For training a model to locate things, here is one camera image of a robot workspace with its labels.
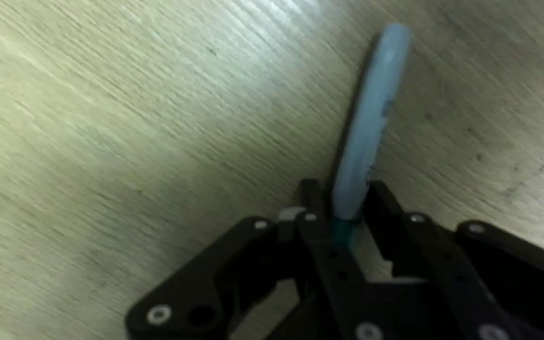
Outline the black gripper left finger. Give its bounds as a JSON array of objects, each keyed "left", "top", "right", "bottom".
[{"left": 125, "top": 177, "right": 391, "bottom": 340}]

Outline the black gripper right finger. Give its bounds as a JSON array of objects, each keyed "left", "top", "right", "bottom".
[{"left": 361, "top": 179, "right": 544, "bottom": 340}]

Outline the white marker with green cap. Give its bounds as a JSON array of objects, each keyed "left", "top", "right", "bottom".
[{"left": 329, "top": 22, "right": 414, "bottom": 249}]

